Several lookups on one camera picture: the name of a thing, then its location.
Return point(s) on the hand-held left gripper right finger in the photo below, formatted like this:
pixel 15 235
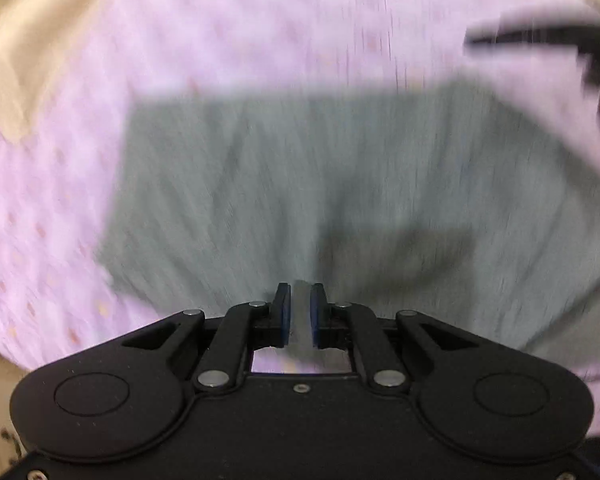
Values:
pixel 317 315

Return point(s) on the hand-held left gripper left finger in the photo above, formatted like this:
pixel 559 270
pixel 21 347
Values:
pixel 282 315

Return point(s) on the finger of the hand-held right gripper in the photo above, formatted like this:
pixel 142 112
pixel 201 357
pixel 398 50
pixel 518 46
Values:
pixel 525 36

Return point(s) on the grey knit pants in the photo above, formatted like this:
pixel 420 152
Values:
pixel 280 170

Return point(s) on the purple patterned bed sheet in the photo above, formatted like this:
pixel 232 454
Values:
pixel 230 25

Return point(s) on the cream satin pillow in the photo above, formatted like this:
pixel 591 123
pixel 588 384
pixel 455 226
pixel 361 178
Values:
pixel 25 45

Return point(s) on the white bed frame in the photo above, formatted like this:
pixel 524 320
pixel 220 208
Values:
pixel 0 425

